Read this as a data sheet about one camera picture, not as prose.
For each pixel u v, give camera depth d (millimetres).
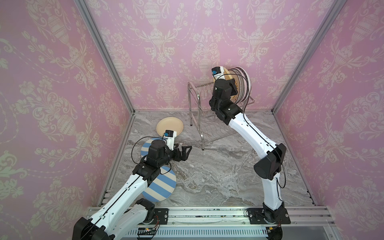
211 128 1031
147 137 660
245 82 754
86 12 714
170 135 673
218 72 629
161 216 739
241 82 742
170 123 1099
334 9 695
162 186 835
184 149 675
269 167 557
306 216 763
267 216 660
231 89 544
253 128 538
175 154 672
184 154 679
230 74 713
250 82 758
